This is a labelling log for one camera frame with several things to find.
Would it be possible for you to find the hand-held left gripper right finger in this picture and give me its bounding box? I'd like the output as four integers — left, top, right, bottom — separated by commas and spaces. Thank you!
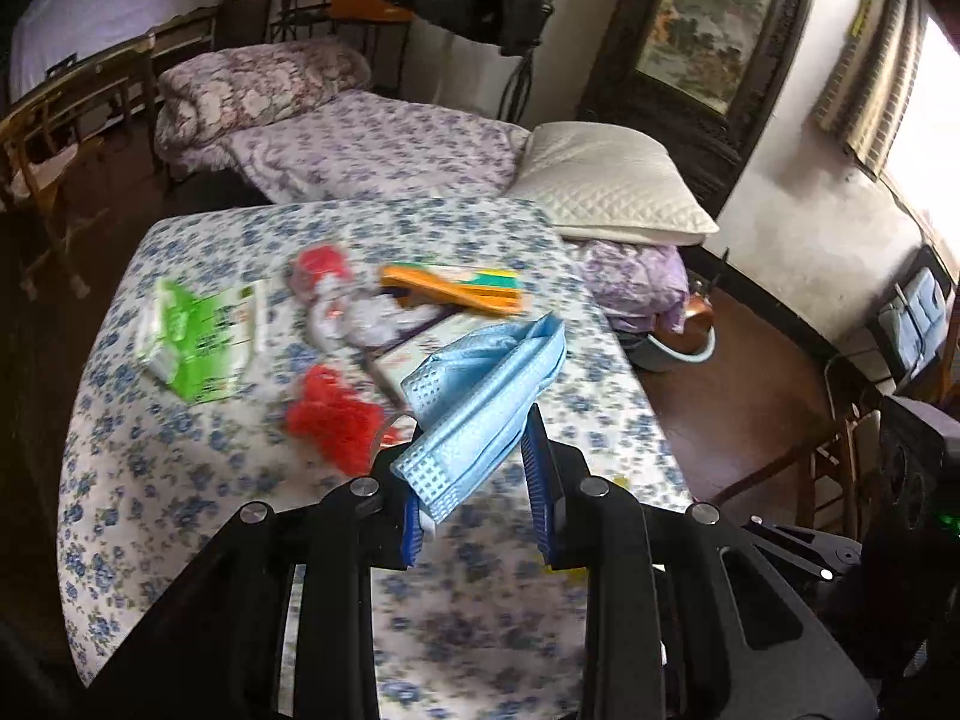
521, 403, 882, 720

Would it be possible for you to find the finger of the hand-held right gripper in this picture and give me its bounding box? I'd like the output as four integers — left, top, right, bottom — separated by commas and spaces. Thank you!
739, 516, 863, 586

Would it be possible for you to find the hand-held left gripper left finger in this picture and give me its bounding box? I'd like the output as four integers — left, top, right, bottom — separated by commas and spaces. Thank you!
82, 439, 425, 720

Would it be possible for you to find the blue face mask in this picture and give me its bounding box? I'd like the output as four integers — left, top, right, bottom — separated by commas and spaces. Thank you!
394, 313, 567, 522

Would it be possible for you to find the orange green box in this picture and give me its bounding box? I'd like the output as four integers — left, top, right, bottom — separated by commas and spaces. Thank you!
379, 262, 533, 316

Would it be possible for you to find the red ball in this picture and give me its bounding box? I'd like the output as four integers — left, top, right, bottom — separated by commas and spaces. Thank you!
289, 244, 353, 295

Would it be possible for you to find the dark wooden chair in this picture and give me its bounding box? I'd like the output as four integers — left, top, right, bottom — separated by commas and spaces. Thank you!
712, 349, 890, 541

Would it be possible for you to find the red candy packet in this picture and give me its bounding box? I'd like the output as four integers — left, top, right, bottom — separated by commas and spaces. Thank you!
283, 364, 385, 477

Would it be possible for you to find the blue floral blanket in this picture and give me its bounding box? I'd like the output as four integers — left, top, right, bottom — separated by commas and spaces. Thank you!
56, 195, 695, 720

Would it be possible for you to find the teal basin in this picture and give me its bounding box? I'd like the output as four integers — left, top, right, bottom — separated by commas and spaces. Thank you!
622, 326, 717, 374

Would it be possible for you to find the brown pot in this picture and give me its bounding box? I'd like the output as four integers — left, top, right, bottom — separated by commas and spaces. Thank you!
671, 292, 713, 342

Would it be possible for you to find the purple cloth bundle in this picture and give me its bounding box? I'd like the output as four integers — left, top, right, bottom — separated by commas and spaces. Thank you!
577, 238, 691, 335

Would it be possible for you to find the green tissue packet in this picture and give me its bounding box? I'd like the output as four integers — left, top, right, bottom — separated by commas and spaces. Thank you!
135, 277, 271, 402

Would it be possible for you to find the white quilted pillow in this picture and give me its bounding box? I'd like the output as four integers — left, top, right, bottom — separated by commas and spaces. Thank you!
510, 120, 721, 247

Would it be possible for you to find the purple floral bedsheet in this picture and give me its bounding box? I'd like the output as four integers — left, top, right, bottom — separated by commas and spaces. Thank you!
229, 86, 533, 203

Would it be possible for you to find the black metal coat rack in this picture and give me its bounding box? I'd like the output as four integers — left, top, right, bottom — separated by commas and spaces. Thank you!
499, 45, 548, 125

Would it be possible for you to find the striped curtain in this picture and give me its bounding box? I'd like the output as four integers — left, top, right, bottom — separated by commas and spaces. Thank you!
814, 0, 938, 173

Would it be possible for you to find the folded floral quilt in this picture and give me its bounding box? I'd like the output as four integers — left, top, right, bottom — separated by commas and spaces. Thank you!
154, 39, 372, 166

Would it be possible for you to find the dark framed landscape painting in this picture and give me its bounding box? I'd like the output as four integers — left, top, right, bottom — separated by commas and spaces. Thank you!
577, 0, 826, 211

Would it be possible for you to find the light wooden chair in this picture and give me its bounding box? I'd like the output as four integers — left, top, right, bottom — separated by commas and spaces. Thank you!
0, 86, 113, 297

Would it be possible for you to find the flat orange box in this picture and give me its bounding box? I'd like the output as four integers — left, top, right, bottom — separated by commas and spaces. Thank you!
330, 0, 417, 25

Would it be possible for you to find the white seat cushion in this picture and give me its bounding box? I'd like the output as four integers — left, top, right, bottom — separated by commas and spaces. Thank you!
7, 148, 80, 196

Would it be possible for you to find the wooden desk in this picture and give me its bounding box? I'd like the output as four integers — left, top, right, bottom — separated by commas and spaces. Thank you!
0, 7, 218, 166

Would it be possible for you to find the white sheet cover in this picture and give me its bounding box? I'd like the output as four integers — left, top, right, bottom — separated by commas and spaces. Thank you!
7, 0, 248, 91

